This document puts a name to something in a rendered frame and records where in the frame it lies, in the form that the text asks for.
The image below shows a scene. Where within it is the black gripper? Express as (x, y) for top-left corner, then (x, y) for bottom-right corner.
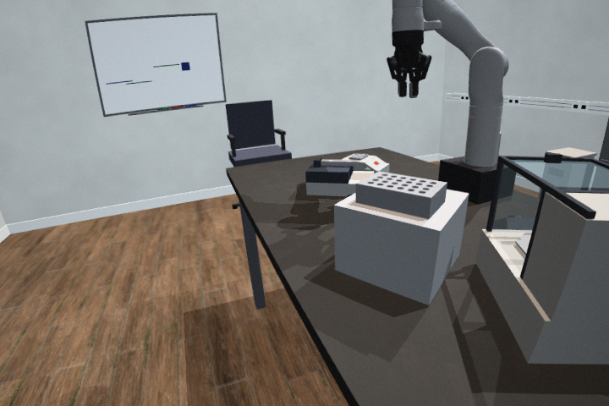
(387, 30), (431, 98)

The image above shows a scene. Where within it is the grey balance with glass draft shield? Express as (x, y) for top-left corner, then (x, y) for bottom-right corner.
(475, 153), (609, 365)

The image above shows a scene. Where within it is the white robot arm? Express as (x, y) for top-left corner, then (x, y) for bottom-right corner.
(392, 0), (509, 167)

